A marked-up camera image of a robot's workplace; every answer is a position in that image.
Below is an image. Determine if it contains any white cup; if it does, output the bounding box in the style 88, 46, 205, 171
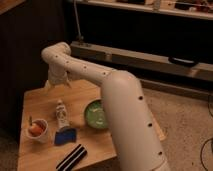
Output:
26, 119, 49, 143

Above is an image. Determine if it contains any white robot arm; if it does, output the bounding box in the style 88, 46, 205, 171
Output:
41, 42, 171, 171

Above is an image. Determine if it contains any black white striped cloth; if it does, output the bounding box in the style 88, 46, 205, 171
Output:
56, 144, 87, 171

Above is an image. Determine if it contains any blue sponge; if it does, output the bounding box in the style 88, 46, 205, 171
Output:
54, 128, 77, 146

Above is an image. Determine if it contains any metal vertical pole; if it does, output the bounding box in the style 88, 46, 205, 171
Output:
73, 0, 83, 44

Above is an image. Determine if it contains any green ceramic bowl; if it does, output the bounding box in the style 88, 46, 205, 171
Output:
84, 99, 108, 130

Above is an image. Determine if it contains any black handle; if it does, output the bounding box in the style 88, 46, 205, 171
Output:
168, 57, 199, 67

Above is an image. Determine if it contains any orange carrot toy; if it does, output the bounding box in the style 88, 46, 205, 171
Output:
28, 117, 44, 137

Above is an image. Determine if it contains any clear plastic bottle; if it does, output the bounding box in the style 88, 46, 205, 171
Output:
55, 99, 70, 131

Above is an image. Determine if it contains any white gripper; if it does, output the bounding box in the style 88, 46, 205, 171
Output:
44, 65, 71, 90

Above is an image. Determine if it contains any wooden low table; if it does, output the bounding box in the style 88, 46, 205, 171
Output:
18, 80, 165, 171

